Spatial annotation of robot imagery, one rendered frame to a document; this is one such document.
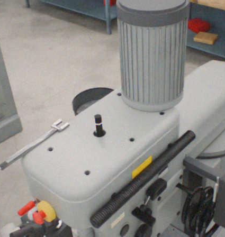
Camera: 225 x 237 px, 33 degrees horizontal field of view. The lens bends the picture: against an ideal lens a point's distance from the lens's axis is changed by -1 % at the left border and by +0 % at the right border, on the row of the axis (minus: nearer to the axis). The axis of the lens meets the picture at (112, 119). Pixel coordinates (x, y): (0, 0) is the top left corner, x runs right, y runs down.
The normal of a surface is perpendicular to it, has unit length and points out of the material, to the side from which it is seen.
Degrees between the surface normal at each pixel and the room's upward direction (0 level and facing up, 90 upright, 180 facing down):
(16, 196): 0
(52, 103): 0
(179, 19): 90
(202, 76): 0
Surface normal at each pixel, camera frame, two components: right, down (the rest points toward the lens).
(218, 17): -0.67, 0.48
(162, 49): 0.20, 0.59
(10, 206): -0.06, -0.79
